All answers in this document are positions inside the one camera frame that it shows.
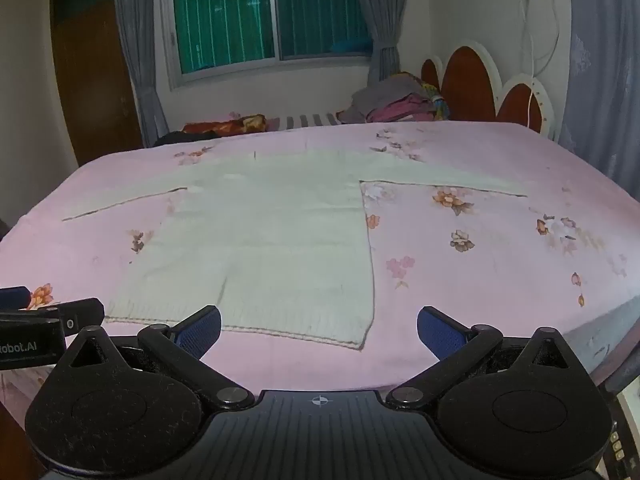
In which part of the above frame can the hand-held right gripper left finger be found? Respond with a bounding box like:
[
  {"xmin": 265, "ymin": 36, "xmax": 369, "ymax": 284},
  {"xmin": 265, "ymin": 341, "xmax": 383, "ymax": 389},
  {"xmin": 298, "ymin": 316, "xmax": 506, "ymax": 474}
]
[{"xmin": 61, "ymin": 304, "xmax": 256, "ymax": 412}]

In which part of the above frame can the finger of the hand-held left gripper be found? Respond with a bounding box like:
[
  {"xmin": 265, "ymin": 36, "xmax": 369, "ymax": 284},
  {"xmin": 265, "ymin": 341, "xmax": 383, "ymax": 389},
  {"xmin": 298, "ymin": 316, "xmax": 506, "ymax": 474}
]
[
  {"xmin": 47, "ymin": 298, "xmax": 106, "ymax": 335},
  {"xmin": 0, "ymin": 286, "xmax": 32, "ymax": 310}
]

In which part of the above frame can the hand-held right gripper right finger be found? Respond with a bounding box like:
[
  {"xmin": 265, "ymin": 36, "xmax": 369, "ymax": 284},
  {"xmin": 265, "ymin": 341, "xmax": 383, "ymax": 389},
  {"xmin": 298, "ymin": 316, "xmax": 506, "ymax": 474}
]
[{"xmin": 385, "ymin": 304, "xmax": 584, "ymax": 411}]

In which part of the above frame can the white knit sweater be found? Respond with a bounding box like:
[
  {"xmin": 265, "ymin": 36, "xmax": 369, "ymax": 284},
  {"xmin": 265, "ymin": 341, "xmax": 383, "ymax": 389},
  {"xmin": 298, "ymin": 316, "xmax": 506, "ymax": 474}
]
[{"xmin": 61, "ymin": 147, "xmax": 528, "ymax": 352}]

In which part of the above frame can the pile of folded clothes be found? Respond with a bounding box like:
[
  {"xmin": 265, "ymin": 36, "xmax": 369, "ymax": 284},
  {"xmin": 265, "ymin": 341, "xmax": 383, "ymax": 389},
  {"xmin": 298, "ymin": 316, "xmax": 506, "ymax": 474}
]
[{"xmin": 336, "ymin": 72, "xmax": 452, "ymax": 125}]

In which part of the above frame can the pink floral bed sheet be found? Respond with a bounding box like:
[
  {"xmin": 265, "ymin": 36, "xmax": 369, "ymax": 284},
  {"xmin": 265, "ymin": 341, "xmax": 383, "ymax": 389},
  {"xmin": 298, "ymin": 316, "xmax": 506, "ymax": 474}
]
[{"xmin": 0, "ymin": 121, "xmax": 640, "ymax": 396}]

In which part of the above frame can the red floral cloth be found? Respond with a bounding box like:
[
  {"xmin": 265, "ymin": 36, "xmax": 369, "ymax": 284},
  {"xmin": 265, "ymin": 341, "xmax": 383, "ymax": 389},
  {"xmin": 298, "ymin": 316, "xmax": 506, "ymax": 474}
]
[{"xmin": 181, "ymin": 114, "xmax": 269, "ymax": 137}]

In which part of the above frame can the brown wooden door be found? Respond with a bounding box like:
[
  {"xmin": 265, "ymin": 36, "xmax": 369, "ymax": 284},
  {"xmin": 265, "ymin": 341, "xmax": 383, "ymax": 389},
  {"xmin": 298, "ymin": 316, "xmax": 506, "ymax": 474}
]
[{"xmin": 50, "ymin": 0, "xmax": 144, "ymax": 169}]

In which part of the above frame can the striped grey white pillow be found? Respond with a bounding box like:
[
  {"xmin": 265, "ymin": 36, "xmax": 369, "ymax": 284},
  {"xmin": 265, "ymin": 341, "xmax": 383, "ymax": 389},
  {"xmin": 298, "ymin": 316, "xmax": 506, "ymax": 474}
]
[{"xmin": 272, "ymin": 111, "xmax": 347, "ymax": 131}]

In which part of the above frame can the red and white headboard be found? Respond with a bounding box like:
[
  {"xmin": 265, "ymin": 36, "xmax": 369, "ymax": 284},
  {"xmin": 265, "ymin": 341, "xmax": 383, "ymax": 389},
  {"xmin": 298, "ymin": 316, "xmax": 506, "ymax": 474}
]
[{"xmin": 420, "ymin": 40, "xmax": 564, "ymax": 144}]

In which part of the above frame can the grey curtain beside door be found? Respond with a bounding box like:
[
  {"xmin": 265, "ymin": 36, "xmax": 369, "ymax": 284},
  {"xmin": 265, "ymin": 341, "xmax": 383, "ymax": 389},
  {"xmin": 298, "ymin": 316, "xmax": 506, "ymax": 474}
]
[{"xmin": 111, "ymin": 0, "xmax": 174, "ymax": 149}]

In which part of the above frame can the pale blue patterned curtain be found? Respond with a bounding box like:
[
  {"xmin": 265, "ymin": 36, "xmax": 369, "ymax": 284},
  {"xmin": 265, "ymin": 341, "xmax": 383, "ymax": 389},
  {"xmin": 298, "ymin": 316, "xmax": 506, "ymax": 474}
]
[{"xmin": 556, "ymin": 0, "xmax": 640, "ymax": 192}]

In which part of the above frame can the window with green glass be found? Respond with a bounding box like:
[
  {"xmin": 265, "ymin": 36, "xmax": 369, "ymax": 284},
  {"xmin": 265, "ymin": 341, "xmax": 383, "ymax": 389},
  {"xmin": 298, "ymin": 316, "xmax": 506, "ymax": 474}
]
[{"xmin": 165, "ymin": 0, "xmax": 374, "ymax": 92}]

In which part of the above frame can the grey curtain beside headboard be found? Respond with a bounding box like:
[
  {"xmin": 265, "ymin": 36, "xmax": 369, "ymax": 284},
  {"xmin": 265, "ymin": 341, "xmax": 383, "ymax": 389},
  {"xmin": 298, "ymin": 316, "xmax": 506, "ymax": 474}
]
[{"xmin": 347, "ymin": 0, "xmax": 417, "ymax": 86}]

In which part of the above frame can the white cable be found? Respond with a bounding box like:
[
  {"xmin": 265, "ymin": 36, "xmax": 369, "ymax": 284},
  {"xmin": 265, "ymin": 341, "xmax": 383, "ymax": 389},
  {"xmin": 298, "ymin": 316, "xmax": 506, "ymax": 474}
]
[{"xmin": 516, "ymin": 0, "xmax": 562, "ymax": 132}]

